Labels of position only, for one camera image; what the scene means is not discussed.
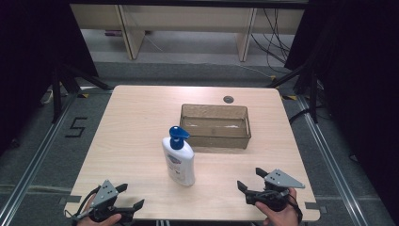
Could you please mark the person's right hand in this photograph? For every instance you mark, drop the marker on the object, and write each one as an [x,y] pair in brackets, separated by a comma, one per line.
[282,218]

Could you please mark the black metal stand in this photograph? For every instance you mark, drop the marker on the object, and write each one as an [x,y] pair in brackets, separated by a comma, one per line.
[56,100]
[313,100]

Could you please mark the yellow black tape piece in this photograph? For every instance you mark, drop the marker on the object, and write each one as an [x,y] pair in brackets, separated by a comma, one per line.
[289,97]
[83,95]
[272,77]

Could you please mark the grey round table grommet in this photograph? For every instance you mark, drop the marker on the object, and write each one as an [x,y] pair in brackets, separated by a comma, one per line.
[228,99]

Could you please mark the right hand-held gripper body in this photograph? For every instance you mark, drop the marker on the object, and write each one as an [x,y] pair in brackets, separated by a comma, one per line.
[280,179]

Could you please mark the white pump bottle blue cap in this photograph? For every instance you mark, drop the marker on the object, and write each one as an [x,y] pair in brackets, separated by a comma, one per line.
[180,163]

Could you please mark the aluminium floor rail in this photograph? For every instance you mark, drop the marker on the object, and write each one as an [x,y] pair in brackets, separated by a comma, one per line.
[327,157]
[34,164]

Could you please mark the grey tape piece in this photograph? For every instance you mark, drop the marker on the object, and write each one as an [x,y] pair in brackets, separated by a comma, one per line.
[70,199]
[312,206]

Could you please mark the person's left hand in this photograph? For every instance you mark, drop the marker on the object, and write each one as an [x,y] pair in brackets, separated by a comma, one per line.
[100,222]

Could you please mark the dark curtain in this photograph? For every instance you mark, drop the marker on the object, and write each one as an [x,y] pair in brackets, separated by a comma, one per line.
[25,62]
[360,78]

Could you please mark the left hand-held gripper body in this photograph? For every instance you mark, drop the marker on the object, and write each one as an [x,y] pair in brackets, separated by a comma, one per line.
[105,194]

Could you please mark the beige wooden desk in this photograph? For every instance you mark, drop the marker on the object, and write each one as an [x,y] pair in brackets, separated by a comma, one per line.
[188,19]

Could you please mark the clear brown plastic box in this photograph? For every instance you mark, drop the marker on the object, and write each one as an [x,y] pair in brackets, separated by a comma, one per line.
[216,142]

